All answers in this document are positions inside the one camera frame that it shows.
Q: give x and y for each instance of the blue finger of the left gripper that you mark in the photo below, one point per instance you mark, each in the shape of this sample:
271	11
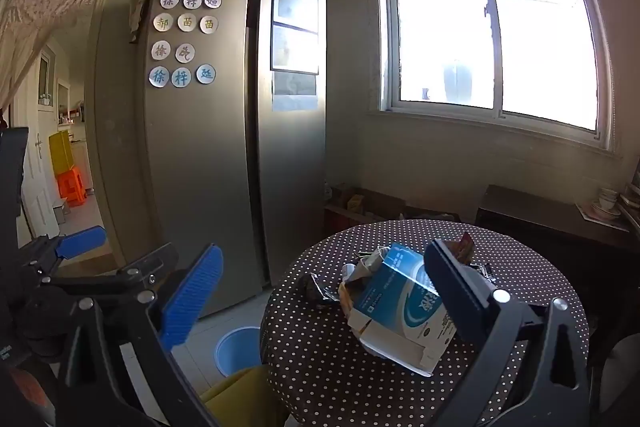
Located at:
79	243

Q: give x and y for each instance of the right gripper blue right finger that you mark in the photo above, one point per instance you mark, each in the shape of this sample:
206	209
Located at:
466	295

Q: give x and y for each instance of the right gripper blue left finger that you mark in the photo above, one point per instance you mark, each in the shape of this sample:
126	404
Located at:
183	306

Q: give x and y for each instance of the blue white cardboard box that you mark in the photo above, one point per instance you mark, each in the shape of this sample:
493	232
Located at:
394	310

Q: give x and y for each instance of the light blue trash bin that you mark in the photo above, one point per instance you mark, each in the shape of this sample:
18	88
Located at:
238	349

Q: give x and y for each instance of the red snack wrapper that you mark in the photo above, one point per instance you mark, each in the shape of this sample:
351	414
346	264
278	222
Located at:
463	249

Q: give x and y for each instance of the orange plastic stool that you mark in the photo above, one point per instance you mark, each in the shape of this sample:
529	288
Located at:
71	187

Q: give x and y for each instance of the yellow plastic crate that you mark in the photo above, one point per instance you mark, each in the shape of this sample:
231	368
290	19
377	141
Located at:
62	158

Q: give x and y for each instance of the dark wooden side cabinet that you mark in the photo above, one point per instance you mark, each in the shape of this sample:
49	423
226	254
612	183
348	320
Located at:
585	252

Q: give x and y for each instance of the crumpled silver black wrapper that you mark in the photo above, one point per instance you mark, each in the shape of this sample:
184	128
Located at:
315	291

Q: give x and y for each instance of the brown polka dot tablecloth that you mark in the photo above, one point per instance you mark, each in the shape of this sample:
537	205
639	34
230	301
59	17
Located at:
319	369

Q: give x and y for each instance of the open brown cardboard box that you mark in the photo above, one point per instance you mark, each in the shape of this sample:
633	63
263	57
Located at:
366	202

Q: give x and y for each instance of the red cardboard gift box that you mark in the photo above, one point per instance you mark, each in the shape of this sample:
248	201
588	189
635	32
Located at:
337	219

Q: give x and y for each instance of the stacked white bowls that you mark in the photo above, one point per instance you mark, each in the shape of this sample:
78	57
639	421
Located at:
606	200

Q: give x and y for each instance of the silver side-by-side refrigerator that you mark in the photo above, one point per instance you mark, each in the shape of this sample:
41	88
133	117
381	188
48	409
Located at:
230	118

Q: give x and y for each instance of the lace door curtain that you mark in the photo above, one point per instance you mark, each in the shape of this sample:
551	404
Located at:
26	26

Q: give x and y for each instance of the white framed window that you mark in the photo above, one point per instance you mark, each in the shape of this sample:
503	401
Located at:
536	66

